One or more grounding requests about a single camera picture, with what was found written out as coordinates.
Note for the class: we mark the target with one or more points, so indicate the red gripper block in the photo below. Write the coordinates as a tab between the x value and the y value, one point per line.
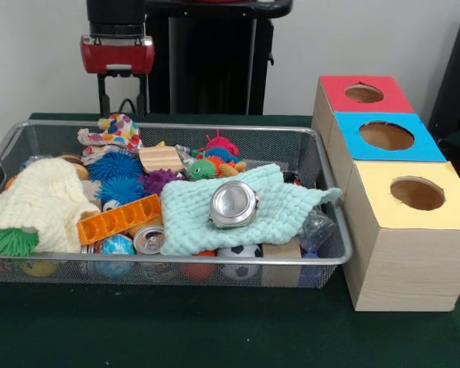
117	57

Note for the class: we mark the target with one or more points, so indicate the crushed silver can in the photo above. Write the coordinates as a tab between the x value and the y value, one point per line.
232	203

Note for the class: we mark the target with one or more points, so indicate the silver soda can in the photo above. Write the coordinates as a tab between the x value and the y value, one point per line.
147	239

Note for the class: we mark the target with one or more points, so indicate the wooden box with three holes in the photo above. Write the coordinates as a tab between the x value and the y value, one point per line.
406	268

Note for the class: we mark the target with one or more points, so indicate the colourful spotted cloth toy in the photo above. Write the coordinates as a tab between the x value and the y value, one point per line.
117	128

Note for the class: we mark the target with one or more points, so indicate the cream knitted cloth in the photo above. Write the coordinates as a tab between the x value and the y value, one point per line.
42	199

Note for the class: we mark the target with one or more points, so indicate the green spiky ball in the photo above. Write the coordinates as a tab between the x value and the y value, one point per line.
15	241

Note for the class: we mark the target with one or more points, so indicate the green spiky creature toy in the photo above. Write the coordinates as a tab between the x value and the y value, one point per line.
200	169

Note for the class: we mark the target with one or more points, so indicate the small blue spiky ball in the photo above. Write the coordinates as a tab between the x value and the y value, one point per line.
120	189

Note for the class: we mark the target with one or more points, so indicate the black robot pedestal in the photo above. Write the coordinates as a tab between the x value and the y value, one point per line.
214	57

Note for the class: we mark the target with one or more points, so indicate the silver mesh bin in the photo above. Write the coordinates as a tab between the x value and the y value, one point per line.
276	153

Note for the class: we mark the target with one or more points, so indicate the mint knitted cloth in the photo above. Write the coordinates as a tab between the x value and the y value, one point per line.
184	214

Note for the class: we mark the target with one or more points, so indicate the ridged wooden block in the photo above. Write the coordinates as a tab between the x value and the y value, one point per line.
159	159

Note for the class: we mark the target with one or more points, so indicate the large blue spiky ball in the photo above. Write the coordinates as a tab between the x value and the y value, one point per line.
115	166

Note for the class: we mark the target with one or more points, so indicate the orange plastic block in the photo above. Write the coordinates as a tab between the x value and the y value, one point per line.
115	220

